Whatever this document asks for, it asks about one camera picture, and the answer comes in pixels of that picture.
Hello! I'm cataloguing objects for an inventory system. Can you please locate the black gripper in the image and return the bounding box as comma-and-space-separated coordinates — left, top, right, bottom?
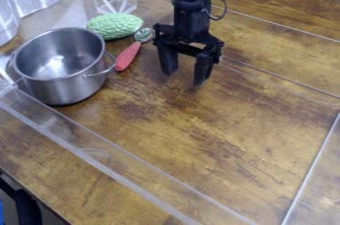
154, 0, 224, 86

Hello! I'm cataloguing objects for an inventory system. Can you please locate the green bumpy toy vegetable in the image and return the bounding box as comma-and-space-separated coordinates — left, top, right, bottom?
86, 13, 144, 40

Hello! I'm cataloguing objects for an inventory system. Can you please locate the clear acrylic table barrier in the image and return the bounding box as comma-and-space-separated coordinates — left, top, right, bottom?
0, 0, 340, 225

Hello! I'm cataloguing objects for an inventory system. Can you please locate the stainless steel pot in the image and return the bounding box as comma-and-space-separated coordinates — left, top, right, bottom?
9, 27, 116, 106

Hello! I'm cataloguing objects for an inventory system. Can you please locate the black table leg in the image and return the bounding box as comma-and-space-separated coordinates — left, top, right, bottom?
0, 177, 42, 225

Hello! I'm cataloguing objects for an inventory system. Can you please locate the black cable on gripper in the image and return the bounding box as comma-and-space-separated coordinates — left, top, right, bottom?
202, 0, 228, 22

